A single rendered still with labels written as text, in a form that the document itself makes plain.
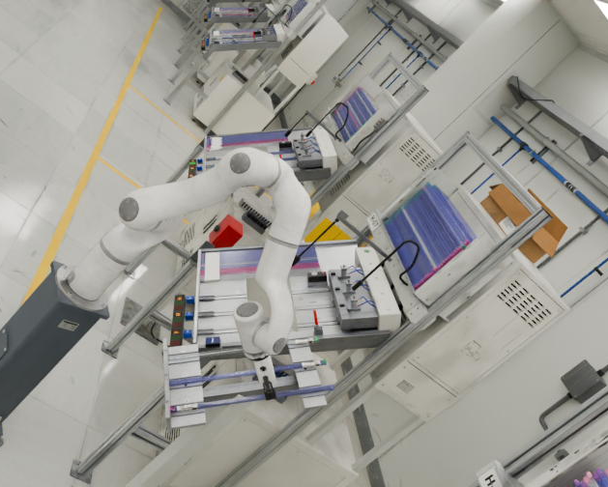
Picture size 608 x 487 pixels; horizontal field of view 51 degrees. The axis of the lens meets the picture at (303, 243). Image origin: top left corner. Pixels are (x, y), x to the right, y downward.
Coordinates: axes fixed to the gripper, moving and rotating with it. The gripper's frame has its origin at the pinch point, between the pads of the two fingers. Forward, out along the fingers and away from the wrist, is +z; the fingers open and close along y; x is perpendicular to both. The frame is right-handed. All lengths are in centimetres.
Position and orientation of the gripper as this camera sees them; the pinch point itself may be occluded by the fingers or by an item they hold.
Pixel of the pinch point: (268, 385)
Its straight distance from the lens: 199.9
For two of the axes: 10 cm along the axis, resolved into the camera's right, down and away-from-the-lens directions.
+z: 1.5, 7.9, 5.9
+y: -2.0, -5.6, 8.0
